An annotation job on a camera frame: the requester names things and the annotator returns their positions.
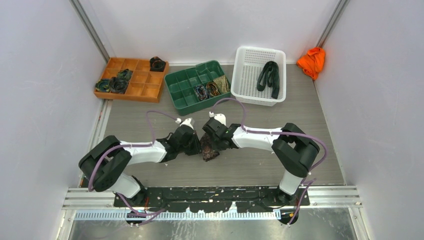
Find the brown paisley tie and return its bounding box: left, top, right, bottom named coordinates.
left=199, top=133, right=220, bottom=162

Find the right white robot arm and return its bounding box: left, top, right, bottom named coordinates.
left=202, top=117, right=325, bottom=206

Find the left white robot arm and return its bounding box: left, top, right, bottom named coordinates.
left=78, top=124, right=201, bottom=207

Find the rolled orange brown tie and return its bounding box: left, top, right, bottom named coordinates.
left=205, top=81, right=221, bottom=98

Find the rolled colourful striped tie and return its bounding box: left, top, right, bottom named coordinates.
left=193, top=84, right=210, bottom=101

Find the green compartment tray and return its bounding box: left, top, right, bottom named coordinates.
left=164, top=60, right=231, bottom=116

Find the rolled olive gold tie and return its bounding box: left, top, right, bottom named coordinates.
left=213, top=75, right=231, bottom=94

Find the orange compartment tray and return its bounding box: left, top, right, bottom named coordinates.
left=93, top=57, right=169, bottom=103

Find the white plastic basket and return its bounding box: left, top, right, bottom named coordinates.
left=231, top=46, right=287, bottom=107

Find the dark green tie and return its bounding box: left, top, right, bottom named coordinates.
left=256, top=61, right=280, bottom=99

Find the rolled black tie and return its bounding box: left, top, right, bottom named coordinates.
left=149, top=56, right=167, bottom=72

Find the rolled dark grey tie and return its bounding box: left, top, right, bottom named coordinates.
left=108, top=77, right=129, bottom=94

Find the rolled green patterned tie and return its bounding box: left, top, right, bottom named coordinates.
left=116, top=68, right=133, bottom=82

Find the rolled blue green tie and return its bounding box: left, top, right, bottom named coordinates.
left=94, top=78, right=111, bottom=93

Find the orange cloth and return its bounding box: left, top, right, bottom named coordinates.
left=296, top=47, right=326, bottom=81

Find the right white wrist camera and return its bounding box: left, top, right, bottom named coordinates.
left=208, top=111, right=227, bottom=126

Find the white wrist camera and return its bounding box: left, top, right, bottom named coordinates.
left=175, top=117, right=195, bottom=130
left=208, top=111, right=227, bottom=126

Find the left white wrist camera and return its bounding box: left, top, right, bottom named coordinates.
left=175, top=117, right=195, bottom=130

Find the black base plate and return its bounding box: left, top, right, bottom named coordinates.
left=113, top=186, right=310, bottom=213

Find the aluminium front rail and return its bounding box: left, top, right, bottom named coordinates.
left=62, top=186, right=363, bottom=221

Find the left aluminium corner post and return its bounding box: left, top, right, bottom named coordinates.
left=69, top=0, right=110, bottom=62

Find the aluminium corner post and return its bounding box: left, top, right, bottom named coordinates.
left=69, top=0, right=110, bottom=62
left=316, top=0, right=350, bottom=48

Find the right aluminium corner post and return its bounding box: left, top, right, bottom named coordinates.
left=316, top=0, right=350, bottom=48

